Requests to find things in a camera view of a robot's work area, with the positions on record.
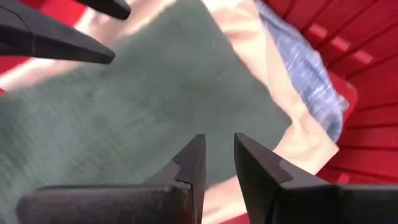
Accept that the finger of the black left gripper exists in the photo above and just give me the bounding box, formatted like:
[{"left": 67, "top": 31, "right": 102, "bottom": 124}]
[
  {"left": 74, "top": 0, "right": 132, "bottom": 21},
  {"left": 0, "top": 0, "right": 116, "bottom": 65}
]

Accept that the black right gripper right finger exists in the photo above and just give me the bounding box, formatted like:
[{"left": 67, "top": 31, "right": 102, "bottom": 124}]
[{"left": 233, "top": 133, "right": 398, "bottom": 224}]

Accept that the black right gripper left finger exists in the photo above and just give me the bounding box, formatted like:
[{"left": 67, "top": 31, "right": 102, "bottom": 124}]
[{"left": 15, "top": 133, "right": 208, "bottom": 224}]

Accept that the dark green garment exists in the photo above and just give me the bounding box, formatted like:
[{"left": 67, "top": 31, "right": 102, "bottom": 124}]
[{"left": 0, "top": 0, "right": 293, "bottom": 224}]

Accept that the blue patterned garment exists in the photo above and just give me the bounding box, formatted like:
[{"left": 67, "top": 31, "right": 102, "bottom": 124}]
[{"left": 253, "top": 0, "right": 349, "bottom": 143}]

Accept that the beige garment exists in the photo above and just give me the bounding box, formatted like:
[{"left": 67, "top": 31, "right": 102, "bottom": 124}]
[{"left": 0, "top": 0, "right": 340, "bottom": 224}]

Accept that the red plastic laundry bin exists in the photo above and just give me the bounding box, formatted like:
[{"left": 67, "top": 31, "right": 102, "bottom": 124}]
[{"left": 0, "top": 0, "right": 398, "bottom": 224}]

